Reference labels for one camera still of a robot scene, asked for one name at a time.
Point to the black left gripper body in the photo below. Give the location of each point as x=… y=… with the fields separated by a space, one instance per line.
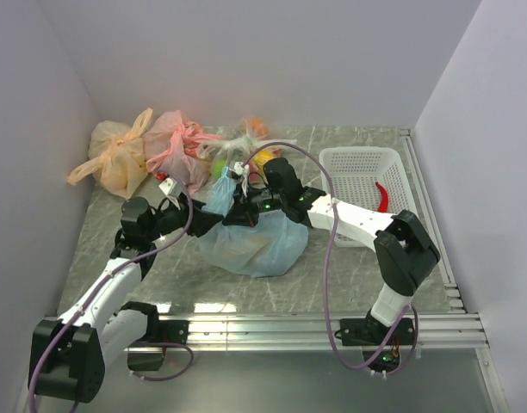
x=172 y=219

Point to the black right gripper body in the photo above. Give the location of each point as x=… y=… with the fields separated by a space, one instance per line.
x=266 y=200

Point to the light blue plastic bag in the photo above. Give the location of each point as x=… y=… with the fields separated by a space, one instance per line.
x=270 y=248

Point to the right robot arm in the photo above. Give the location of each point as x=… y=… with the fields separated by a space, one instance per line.
x=405 y=252

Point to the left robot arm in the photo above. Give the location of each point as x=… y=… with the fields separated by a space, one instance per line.
x=69 y=354

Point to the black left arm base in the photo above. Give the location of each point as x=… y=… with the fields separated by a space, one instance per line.
x=147 y=354

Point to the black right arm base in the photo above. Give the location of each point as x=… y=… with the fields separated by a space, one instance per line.
x=400 y=347

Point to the yellow smiley fruit in bag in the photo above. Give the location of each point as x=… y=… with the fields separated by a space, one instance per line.
x=262 y=157

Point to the green fake fruit in bag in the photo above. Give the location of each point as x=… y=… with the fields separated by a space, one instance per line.
x=217 y=167

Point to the clear plastic bag with fruits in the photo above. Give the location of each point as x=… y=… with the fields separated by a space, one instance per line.
x=238 y=142

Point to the pink plastic bag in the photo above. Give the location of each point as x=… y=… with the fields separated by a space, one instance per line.
x=170 y=147

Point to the beige plastic bag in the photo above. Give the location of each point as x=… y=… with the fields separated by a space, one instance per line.
x=116 y=156

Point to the red fake chili pepper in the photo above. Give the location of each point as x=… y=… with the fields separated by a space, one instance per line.
x=384 y=203

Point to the white plastic basket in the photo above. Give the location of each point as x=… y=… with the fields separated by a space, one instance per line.
x=355 y=169

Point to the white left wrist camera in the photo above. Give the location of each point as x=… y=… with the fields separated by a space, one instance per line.
x=171 y=190

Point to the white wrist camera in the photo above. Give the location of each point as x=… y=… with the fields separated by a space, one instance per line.
x=239 y=172
x=171 y=190

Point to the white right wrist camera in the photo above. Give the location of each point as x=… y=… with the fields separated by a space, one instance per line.
x=239 y=172

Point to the aluminium mounting rail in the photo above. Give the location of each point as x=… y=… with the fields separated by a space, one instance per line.
x=307 y=331

